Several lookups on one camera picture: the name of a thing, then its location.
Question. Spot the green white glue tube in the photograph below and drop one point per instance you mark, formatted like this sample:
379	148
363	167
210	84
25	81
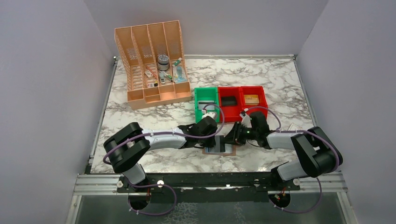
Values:
177	62

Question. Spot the black metal base rail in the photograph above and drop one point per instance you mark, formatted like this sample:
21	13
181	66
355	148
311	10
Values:
257	180

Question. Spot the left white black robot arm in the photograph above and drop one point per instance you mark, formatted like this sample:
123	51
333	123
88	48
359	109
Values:
125	148

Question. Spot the red plastic double bin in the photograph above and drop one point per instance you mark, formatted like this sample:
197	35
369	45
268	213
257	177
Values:
232	113

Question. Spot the blue packaged item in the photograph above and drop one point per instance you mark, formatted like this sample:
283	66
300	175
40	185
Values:
179	75

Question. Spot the gold card box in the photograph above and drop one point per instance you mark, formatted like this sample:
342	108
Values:
251	99

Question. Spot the small red white box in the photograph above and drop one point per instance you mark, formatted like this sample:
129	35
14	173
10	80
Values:
294	128

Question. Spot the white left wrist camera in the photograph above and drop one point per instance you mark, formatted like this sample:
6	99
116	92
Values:
212	115

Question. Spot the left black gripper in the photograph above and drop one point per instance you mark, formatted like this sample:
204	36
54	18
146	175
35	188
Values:
209	142

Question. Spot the green plastic bin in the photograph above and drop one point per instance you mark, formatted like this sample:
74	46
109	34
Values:
204	97

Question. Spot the orange plastic file organizer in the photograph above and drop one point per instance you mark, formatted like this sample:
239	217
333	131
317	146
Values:
139	47

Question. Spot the black wallet in bin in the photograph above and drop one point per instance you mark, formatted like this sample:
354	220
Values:
228	101

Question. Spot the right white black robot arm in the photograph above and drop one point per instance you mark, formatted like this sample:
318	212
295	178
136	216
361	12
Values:
316	154

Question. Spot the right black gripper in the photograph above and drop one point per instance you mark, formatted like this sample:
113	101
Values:
234	136

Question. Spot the small round tin can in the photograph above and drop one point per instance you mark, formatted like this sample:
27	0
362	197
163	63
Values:
163	62

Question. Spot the green marker pen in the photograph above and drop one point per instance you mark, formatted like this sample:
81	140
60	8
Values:
168	77

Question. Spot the grey card in green bin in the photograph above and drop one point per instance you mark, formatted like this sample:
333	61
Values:
203	103

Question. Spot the red white small packet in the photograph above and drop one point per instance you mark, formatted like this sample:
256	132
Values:
150	73

